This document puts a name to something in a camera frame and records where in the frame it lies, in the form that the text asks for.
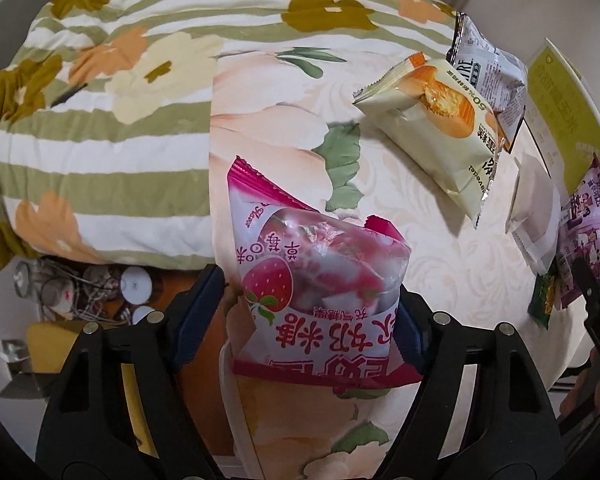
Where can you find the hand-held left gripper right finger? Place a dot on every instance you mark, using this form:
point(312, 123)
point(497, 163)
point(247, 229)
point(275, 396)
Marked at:
point(409, 342)

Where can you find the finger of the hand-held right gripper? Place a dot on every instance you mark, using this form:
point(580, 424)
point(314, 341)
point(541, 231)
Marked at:
point(597, 305)

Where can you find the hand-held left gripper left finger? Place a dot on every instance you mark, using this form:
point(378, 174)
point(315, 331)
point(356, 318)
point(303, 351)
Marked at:
point(200, 315)

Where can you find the purple cartoon print snack packet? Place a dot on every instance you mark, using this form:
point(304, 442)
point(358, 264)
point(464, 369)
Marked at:
point(587, 220)

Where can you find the pink strawberry candy bag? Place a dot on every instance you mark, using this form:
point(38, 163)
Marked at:
point(305, 270)

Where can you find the green cardboard box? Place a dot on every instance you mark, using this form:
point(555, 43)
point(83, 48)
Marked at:
point(565, 105)

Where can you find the person's right hand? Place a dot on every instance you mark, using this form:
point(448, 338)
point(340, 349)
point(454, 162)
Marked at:
point(587, 370)

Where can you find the green snack packet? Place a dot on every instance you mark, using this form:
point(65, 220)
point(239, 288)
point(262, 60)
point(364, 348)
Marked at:
point(545, 302)

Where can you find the white round lid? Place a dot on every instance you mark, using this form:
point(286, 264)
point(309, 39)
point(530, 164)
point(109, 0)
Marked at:
point(136, 284)
point(142, 315)

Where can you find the white translucent packet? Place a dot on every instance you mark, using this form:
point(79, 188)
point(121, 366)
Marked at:
point(530, 210)

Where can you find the glass jar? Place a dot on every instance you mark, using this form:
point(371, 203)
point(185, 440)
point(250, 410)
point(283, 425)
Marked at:
point(27, 285)
point(60, 300)

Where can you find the yellow box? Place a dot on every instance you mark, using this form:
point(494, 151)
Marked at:
point(50, 350)

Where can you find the cream cake snack packet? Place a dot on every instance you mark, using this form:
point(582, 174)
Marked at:
point(430, 130)

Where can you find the floral striped blanket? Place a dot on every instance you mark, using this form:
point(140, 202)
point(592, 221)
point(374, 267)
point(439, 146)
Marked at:
point(105, 110)

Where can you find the grey white snack packet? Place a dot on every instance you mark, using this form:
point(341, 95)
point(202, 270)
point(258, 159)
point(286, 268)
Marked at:
point(500, 70)

